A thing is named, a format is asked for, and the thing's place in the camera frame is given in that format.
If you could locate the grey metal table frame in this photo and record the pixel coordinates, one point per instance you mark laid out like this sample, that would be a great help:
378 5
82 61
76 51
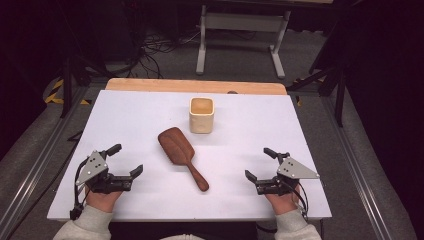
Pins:
243 22

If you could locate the person's grey sweatshirt torso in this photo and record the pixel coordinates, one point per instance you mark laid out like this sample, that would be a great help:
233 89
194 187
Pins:
181 237

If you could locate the brown wooden hairbrush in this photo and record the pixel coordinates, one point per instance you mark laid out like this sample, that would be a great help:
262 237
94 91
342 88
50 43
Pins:
176 148

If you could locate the cream square cup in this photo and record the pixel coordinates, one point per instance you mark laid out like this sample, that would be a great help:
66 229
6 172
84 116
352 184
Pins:
201 120

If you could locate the black metal stand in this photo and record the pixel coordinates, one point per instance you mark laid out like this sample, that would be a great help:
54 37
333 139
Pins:
339 93
67 86

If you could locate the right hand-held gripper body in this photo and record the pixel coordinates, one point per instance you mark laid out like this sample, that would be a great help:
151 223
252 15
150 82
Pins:
291 170

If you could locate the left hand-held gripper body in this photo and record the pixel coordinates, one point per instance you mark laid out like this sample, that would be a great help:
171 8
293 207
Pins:
95 166

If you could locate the person's left hand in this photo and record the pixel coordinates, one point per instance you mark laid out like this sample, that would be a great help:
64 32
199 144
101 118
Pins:
101 201

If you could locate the wooden table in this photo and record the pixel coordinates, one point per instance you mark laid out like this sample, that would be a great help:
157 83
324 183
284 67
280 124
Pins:
196 86

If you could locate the yellow black hazard tape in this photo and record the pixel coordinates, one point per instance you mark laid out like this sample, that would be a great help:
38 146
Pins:
53 96

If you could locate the person's right hand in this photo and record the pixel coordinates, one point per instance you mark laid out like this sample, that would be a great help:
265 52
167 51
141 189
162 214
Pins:
282 203

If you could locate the aluminium floor rail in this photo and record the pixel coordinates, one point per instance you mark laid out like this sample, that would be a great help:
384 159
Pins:
31 173
358 173

